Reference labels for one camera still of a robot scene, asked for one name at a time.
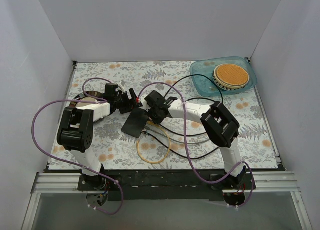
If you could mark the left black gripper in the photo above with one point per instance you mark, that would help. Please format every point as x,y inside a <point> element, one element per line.
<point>127,102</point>

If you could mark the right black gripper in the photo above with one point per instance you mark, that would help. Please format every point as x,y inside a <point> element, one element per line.
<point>149,113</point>

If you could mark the black network switch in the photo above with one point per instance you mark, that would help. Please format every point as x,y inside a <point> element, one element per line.
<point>135,123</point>

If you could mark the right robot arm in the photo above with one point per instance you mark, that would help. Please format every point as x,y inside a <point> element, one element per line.
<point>221,127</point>

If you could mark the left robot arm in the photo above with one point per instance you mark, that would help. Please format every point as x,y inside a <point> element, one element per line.
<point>76,130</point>

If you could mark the floral tablecloth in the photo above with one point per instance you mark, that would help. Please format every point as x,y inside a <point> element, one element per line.
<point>117,150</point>

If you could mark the black rimmed plate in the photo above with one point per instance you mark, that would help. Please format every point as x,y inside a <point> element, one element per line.
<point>90,101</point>

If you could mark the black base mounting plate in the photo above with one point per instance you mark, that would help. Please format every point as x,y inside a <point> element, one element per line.
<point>168,184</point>

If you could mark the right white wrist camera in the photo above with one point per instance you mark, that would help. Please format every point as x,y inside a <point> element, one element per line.
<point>142,103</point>

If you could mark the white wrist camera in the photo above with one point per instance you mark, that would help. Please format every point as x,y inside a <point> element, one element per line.
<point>122,84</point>
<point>142,103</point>

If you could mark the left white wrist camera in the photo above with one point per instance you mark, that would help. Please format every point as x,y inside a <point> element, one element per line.
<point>122,84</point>

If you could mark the aluminium frame rail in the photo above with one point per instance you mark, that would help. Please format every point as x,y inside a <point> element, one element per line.
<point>265,181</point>

